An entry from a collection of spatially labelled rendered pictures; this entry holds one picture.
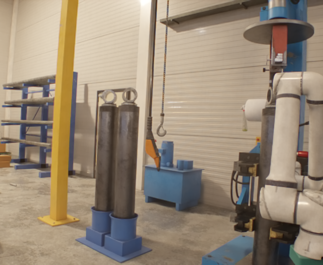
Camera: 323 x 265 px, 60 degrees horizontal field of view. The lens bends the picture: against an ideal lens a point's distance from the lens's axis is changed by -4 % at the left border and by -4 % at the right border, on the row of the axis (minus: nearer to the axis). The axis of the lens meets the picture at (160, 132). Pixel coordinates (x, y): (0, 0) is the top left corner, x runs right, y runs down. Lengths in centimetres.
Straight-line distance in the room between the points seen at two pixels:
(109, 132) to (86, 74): 485
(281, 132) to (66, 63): 303
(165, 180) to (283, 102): 348
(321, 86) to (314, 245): 73
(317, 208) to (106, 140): 222
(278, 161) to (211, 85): 382
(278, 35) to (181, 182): 287
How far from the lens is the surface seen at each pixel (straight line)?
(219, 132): 504
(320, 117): 162
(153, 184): 496
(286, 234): 254
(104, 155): 310
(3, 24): 1266
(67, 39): 403
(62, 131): 388
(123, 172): 288
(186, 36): 574
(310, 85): 156
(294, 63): 300
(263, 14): 311
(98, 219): 323
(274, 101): 252
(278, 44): 242
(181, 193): 462
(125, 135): 285
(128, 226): 299
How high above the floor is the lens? 125
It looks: level
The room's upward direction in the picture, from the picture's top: 3 degrees clockwise
